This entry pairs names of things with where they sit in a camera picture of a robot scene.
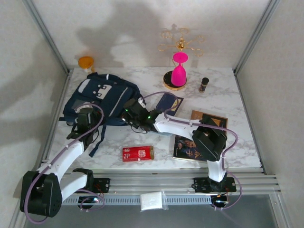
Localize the white plastic packet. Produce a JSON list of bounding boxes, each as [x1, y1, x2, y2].
[[139, 191, 163, 212]]

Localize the spice bottle with black cap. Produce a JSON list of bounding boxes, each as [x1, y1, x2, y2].
[[199, 77, 210, 94]]

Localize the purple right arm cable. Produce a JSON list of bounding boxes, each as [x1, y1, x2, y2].
[[142, 92, 243, 211]]

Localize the navy blue backpack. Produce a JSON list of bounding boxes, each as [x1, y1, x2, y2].
[[58, 72, 144, 157]]

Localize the pink goblet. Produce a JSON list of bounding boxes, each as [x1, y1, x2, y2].
[[171, 52, 190, 87]]

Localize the grey slotted cable duct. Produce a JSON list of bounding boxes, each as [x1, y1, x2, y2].
[[63, 194, 230, 206]]

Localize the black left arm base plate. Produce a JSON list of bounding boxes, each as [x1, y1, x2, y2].
[[91, 177, 111, 193]]

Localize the dark book with portrait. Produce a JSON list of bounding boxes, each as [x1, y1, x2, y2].
[[172, 134, 209, 163]]

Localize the jar with orange lid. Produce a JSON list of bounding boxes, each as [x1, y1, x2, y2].
[[78, 56, 95, 73]]

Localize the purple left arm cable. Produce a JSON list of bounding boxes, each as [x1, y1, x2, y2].
[[20, 103, 105, 224]]

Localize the gold wire glass rack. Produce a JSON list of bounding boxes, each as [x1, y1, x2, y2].
[[158, 28, 205, 91]]

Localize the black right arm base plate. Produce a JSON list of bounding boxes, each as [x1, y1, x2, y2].
[[193, 177, 238, 193]]

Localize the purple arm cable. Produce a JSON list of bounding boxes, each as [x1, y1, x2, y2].
[[142, 92, 243, 211], [20, 103, 105, 224]]

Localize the aluminium corner post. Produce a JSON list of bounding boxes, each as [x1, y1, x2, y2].
[[22, 0, 72, 74], [234, 0, 281, 74]]

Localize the aluminium side rail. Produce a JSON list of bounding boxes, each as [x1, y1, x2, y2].
[[37, 70, 73, 175], [234, 70, 266, 173]]

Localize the red box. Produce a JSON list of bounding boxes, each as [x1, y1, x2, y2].
[[122, 145, 155, 162]]

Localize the brown book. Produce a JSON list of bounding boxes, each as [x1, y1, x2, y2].
[[190, 110, 228, 134]]

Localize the dark blue thin book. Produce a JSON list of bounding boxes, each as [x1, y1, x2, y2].
[[155, 93, 185, 117]]

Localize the aluminium rail frame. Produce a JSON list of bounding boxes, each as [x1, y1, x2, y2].
[[14, 161, 281, 198]]

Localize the black controller board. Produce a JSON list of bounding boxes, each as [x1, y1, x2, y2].
[[78, 196, 102, 205], [212, 193, 229, 206]]

